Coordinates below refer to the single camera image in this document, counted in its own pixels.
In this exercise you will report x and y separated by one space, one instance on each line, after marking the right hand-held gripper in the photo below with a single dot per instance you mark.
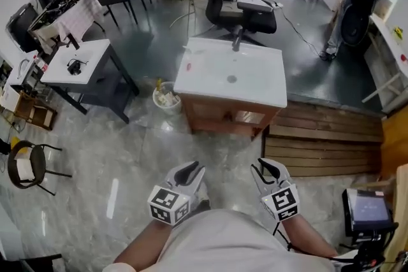
283 200

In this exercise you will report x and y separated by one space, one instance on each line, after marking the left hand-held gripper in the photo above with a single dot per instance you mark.
169 204

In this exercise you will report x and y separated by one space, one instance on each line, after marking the person's right forearm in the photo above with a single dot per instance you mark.
306 239

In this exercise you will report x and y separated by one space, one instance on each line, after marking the person's left forearm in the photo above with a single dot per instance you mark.
143 245

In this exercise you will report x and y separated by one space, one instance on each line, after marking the person's white shoe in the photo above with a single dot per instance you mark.
202 199

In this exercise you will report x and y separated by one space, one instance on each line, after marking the wooden plank platform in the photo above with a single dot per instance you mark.
325 140

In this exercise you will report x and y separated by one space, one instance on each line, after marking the wooden vanity cabinet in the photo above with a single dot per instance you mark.
210 118

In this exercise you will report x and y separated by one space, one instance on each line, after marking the white waste bin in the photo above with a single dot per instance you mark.
165 106

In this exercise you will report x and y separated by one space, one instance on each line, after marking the person's white shirt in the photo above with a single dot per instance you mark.
229 245

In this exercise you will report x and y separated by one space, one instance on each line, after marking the white ceramic sink basin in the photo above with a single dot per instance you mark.
255 86

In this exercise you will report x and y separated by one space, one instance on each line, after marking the black tablet screen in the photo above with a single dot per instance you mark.
366 210

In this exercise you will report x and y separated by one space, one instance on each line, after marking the white small side table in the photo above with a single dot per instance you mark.
108 86

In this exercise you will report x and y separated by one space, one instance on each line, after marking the black sink faucet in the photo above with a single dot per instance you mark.
236 41

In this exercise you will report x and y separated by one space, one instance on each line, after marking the black round armchair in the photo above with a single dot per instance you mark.
36 165

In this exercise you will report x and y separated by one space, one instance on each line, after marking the white wooden shelf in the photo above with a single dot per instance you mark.
392 54

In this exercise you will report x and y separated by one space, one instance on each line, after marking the wooden crate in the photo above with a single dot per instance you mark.
28 108

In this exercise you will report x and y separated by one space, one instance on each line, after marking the white box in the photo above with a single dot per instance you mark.
255 3

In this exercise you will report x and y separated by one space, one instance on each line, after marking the table with checkered cloth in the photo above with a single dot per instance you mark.
79 17

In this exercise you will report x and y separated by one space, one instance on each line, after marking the white sink with chrome faucet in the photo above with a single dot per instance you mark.
19 73

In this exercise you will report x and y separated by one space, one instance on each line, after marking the black metal frame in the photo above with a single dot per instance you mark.
38 262

